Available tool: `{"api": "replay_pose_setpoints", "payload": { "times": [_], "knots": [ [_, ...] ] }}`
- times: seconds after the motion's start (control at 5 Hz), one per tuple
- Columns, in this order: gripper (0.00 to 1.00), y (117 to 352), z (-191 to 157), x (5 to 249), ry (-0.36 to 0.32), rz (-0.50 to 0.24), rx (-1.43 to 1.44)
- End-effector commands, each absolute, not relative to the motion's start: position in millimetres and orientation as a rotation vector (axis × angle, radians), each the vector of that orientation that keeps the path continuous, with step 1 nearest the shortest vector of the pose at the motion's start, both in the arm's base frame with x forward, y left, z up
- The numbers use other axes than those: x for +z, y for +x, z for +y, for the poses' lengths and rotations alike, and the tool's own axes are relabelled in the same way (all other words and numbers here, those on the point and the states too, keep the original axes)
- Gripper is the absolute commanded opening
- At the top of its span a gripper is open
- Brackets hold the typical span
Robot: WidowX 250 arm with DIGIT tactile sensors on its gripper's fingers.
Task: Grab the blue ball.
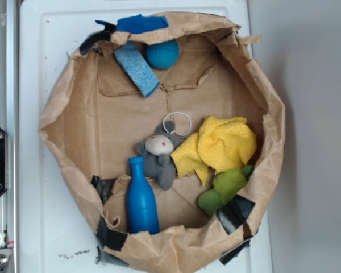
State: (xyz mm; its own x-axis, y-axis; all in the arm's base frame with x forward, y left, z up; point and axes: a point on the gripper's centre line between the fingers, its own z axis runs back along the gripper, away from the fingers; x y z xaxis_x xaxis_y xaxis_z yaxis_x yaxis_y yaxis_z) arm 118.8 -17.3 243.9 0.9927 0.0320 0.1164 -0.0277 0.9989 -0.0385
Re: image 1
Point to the aluminium frame rail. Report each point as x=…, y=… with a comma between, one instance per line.
x=9, y=68

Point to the yellow microfibre cloth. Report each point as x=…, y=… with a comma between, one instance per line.
x=220, y=144

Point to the blue cloth piece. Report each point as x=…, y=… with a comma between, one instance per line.
x=137, y=24

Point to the grey plush mouse toy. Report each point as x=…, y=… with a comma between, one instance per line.
x=157, y=148

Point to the brown paper bag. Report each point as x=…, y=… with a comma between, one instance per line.
x=95, y=116

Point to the blue plastic bottle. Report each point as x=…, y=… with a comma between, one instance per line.
x=141, y=202

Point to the light blue sponge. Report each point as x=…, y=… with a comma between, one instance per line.
x=135, y=65

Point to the blue ball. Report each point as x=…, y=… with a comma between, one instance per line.
x=162, y=55

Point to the green plush toy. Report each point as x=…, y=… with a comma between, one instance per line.
x=225, y=187

